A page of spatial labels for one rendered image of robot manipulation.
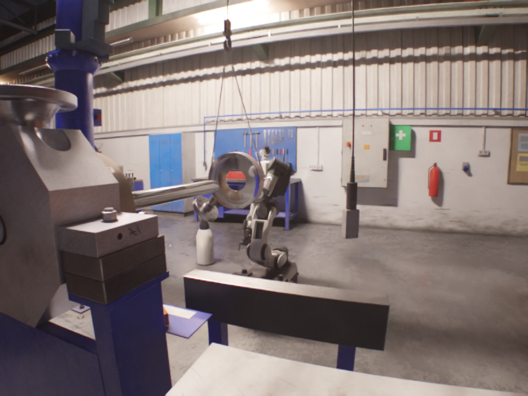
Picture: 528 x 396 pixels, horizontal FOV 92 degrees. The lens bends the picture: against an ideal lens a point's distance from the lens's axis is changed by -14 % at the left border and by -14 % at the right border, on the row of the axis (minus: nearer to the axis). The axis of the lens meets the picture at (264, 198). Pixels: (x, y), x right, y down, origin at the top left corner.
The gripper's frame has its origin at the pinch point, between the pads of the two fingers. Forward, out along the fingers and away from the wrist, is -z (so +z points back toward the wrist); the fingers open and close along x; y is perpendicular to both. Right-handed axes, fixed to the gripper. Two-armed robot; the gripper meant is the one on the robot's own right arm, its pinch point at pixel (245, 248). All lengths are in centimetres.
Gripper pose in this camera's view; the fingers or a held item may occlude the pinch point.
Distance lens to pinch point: 279.9
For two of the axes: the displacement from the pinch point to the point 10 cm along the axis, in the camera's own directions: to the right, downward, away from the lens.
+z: 2.2, -9.7, 0.4
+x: -9.0, -2.2, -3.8
